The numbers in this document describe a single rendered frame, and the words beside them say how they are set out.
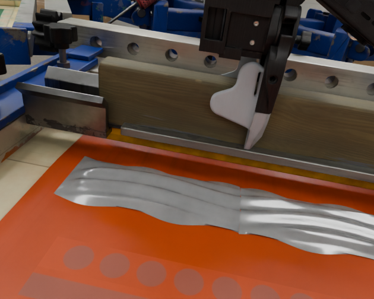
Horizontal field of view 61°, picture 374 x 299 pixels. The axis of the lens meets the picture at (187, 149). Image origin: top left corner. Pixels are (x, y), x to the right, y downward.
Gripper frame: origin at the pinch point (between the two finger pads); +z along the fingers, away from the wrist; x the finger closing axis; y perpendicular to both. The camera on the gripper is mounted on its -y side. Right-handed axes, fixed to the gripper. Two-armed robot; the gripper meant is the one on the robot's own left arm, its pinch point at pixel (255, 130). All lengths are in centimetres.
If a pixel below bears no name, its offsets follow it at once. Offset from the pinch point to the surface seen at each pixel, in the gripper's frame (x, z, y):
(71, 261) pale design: 17.6, 5.0, 13.5
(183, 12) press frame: -70, -1, 20
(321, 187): 1.1, 5.4, -8.8
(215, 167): 1.0, 5.2, 3.6
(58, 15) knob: -24.4, -4.1, 35.9
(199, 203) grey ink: 9.0, 4.4, 4.7
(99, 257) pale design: 16.8, 5.0, 11.6
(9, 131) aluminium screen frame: 5.8, 2.2, 26.1
